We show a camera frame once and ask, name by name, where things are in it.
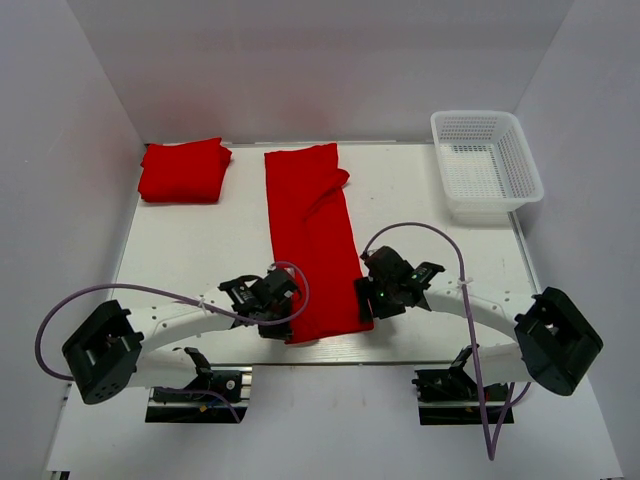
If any red t-shirt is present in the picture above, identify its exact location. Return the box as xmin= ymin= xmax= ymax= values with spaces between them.
xmin=138 ymin=138 xmax=232 ymax=204
xmin=265 ymin=143 xmax=374 ymax=344

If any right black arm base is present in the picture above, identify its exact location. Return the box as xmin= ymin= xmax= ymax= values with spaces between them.
xmin=412 ymin=344 xmax=516 ymax=427

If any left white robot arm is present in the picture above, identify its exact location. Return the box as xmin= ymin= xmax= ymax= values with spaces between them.
xmin=62 ymin=262 xmax=309 ymax=405

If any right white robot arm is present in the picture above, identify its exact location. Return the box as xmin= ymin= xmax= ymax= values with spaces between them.
xmin=356 ymin=246 xmax=604 ymax=399

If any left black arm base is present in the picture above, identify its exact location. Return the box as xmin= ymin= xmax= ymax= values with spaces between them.
xmin=145 ymin=347 xmax=252 ymax=424

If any white plastic basket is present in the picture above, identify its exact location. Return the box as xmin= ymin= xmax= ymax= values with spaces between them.
xmin=430 ymin=110 xmax=544 ymax=218

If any folded red t-shirt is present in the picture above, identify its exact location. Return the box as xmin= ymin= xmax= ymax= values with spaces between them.
xmin=138 ymin=138 xmax=232 ymax=204

